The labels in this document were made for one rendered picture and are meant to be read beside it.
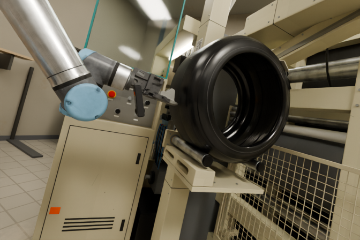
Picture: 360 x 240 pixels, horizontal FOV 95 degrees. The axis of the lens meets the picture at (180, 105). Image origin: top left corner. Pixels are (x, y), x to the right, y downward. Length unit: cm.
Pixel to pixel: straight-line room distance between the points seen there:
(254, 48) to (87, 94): 62
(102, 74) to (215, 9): 85
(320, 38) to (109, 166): 135
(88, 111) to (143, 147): 80
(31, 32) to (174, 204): 101
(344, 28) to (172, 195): 117
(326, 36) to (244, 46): 46
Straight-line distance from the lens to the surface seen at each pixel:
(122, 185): 127
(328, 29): 108
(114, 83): 60
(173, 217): 118
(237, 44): 72
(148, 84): 61
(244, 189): 82
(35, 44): 47
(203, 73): 61
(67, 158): 121
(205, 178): 68
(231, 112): 130
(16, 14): 48
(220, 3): 125
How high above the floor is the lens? 105
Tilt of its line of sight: 3 degrees up
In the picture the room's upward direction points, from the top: 13 degrees clockwise
